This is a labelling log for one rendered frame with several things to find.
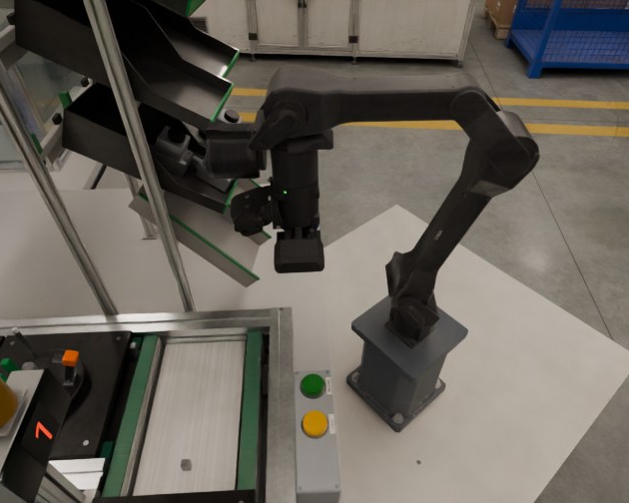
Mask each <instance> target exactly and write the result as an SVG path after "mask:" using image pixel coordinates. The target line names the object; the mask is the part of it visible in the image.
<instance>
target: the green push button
mask: <svg viewBox="0 0 629 503"><path fill-rule="evenodd" d="M302 389H303V392H304V393H305V394H306V395H308V396H318V395H320V394H321V393H322V391H323V389H324V382H323V379H322V378H321V377H320V376H319V375H317V374H314V373H312V374H309V375H307V376H305V378H304V379H303V382H302Z"/></svg>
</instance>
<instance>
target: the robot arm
mask: <svg viewBox="0 0 629 503"><path fill-rule="evenodd" d="M449 120H452V121H455V122H456V123H457V124H458V125H459V126H460V127H461V128H462V129H463V131H464V132H465V133H466V135H467V136H468V137H469V139H470V140H469V143H468V145H467V147H466V151H465V156H464V161H463V166H462V171H461V174H460V177H459V179H458V180H457V182H456V183H455V185H454V186H453V188H452V189H451V191H450V192H449V194H448V196H447V197H446V199H445V200H444V202H443V203H442V205H441V206H440V208H439V209H438V211H437V213H436V214H435V216H434V217H433V219H432V220H431V222H430V223H429V225H428V226H427V228H426V230H425V231H424V233H423V234H422V236H421V237H420V239H419V240H418V242H417V243H416V245H415V247H414V248H413V249H412V250H411V251H408V252H405V253H401V252H398V251H395V252H394V253H393V256H392V259H391V261H390V262H389V263H388V264H386V265H385V272H386V280H387V288H388V296H389V300H390V305H391V308H390V313H389V316H390V319H388V320H387V321H386V322H385V323H384V326H385V327H386V328H387V329H389V330H390V331H391V332H392V333H393V334H394V335H396V336H397V337H398V338H399V339H400V340H402V341H403V342H404V343H405V344H406V345H407V346H409V347H410V348H414V347H415V346H416V345H418V344H419V343H420V342H421V341H422V340H423V339H425V338H426V337H427V336H428V335H429V334H431V333H432V332H433V331H434V330H435V323H436V322H437V321H438V320H439V314H438V309H437V305H436V300H435V296H434V287H435V282H436V277H437V273H438V271H439V269H440V268H441V267H442V265H443V264H444V263H445V261H446V260H447V259H448V257H449V256H450V255H451V253H452V252H453V250H454V249H455V248H456V246H457V245H458V244H459V242H460V241H461V240H462V238H463V237H464V236H465V234H466V233H467V232H468V230H469V229H470V227H471V226H472V225H473V223H474V222H475V221H476V219H477V218H478V217H479V215H480V214H481V213H482V211H483V210H484V209H485V207H486V206H487V204H488V203H489V202H490V201H491V199H492V198H494V197H496V196H498V195H501V194H503V193H506V192H508V191H510V190H512V189H514V188H515V187H516V186H517V185H518V184H519V183H520V182H521V181H522V180H523V179H524V178H525V177H526V176H527V175H528V174H529V173H530V172H531V171H532V170H533V169H534V168H535V166H536V164H537V163H538V161H539V158H540V155H539V149H538V146H537V144H536V142H535V141H534V139H533V138H532V136H531V135H530V133H529V132H528V130H527V128H526V127H525V125H524V124H523V122H522V121H521V119H520V118H519V117H518V115H516V114H515V113H513V112H509V111H501V109H500V108H499V107H498V106H497V105H496V103H495V102H494V101H493V100H492V99H491V98H490V96H489V95H488V94H487V93H486V92H485V91H484V90H483V89H482V88H481V87H480V86H479V84H478V82H477V80H476V79H475V77H474V76H472V75H471V74H469V73H464V72H458V73H454V74H452V75H427V76H389V77H344V76H339V75H336V74H334V73H331V72H329V71H326V70H323V69H319V68H312V67H306V66H299V65H287V66H282V67H280V68H278V70H277V71H276V72H275V73H274V74H273V75H272V77H271V79H270V82H269V85H268V89H267V93H266V98H265V101H264V103H263V104H262V106H261V107H260V108H259V109H258V111H257V115H256V119H255V123H222V122H209V124H208V126H207V128H206V130H205V132H206V137H207V143H206V158H207V159H206V162H205V164H206V169H207V173H208V175H209V177H210V179H257V178H259V177H260V170H261V171H265V170H266V169H267V159H268V155H267V150H271V160H272V171H273V176H272V177H269V178H268V182H270V185H268V186H264V187H257V188H254V189H251V190H249V191H246V192H243V193H240V194H238V195H235V196H234V197H233V198H232V200H231V218H232V219H233V223H234V225H235V232H237V233H241V234H242V236H244V237H249V236H252V235H255V234H258V233H261V232H262V230H263V227H265V226H267V225H269V224H270V223H271V222H273V230H279V229H282V230H284V232H277V242H276V244H275V248H274V266H275V271H276V272H277V273H292V272H314V271H322V270H323V269H324V253H323V244H322V242H321V238H320V230H318V231H317V228H318V225H319V210H318V199H319V187H318V150H331V149H332V148H333V130H331V128H333V127H336V126H338V125H341V124H346V123H357V122H403V121H449Z"/></svg>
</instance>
